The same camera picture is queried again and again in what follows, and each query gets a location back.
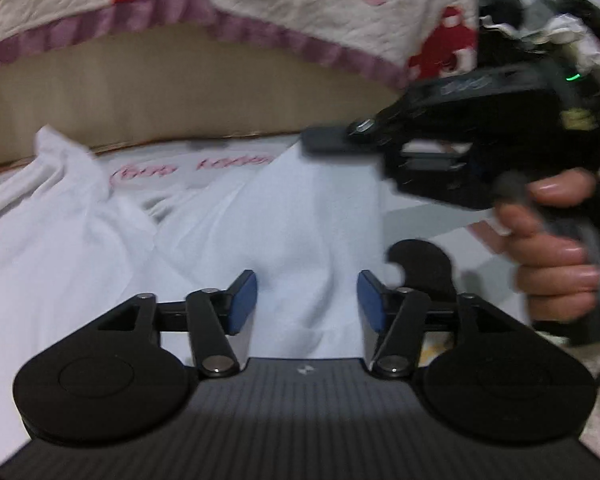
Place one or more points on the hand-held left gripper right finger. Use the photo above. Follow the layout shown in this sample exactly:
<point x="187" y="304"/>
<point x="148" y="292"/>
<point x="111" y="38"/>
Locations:
<point x="370" y="306"/>

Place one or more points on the pile of dark clothes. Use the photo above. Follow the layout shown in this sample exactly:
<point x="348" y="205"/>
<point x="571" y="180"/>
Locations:
<point x="555" y="20"/>

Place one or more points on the beige bed base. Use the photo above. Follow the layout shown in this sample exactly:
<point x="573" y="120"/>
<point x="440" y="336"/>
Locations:
<point x="180" y="85"/>

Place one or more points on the white quilt with red print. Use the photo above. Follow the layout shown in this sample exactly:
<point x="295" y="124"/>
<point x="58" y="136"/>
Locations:
<point x="290" y="0"/>

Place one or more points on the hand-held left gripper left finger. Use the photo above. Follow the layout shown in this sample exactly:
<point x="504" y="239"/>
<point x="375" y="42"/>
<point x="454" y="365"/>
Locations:
<point x="245" y="301"/>

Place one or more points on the person's right hand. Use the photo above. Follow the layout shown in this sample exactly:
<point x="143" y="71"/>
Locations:
<point x="555" y="270"/>

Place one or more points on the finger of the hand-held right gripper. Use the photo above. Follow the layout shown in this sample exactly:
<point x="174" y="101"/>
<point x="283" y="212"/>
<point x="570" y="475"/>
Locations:
<point x="330" y="140"/>

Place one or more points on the white shirt with pink print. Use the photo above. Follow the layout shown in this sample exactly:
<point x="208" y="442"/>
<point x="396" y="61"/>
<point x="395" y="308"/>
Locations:
<point x="80" y="250"/>

